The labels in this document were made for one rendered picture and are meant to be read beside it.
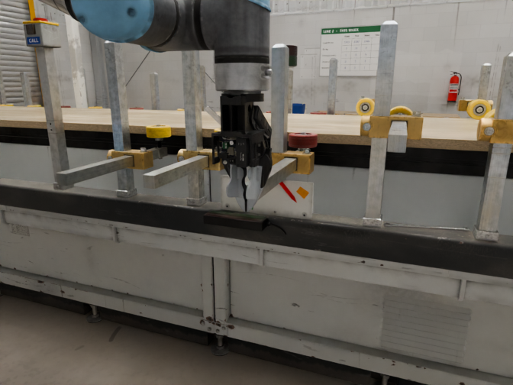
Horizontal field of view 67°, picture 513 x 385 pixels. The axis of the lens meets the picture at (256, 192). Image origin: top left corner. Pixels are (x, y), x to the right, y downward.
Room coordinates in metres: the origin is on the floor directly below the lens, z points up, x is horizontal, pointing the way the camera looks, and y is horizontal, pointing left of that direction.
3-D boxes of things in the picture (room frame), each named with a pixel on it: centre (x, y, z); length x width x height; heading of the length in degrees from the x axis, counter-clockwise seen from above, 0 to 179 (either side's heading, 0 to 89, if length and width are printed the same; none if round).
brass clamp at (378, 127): (0.91, -0.31, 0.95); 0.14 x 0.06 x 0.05; 70
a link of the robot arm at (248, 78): (0.66, 0.02, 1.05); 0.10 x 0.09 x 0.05; 70
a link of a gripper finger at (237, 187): (0.67, 0.04, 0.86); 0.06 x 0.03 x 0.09; 160
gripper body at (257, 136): (0.66, 0.03, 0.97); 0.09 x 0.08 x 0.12; 160
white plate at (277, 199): (0.99, -0.02, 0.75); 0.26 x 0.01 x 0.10; 70
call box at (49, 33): (1.27, 0.65, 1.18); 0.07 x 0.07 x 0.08; 70
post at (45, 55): (1.27, 0.66, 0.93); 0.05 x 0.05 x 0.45; 70
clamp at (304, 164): (1.00, -0.08, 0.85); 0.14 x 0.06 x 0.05; 70
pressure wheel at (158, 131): (1.29, 0.33, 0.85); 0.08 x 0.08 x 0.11
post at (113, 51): (1.18, 0.41, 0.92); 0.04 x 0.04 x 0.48; 70
